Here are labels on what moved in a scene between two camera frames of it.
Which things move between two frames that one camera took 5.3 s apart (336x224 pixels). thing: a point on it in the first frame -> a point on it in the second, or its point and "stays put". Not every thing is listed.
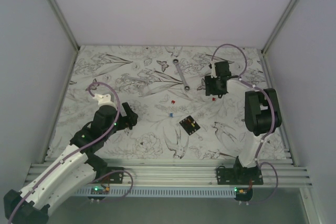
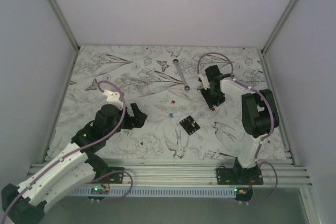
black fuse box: x=189 y=125 stays put
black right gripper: x=209 y=90 -> x=210 y=102
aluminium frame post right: x=280 y=23 stays put
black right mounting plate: x=239 y=176 stays put
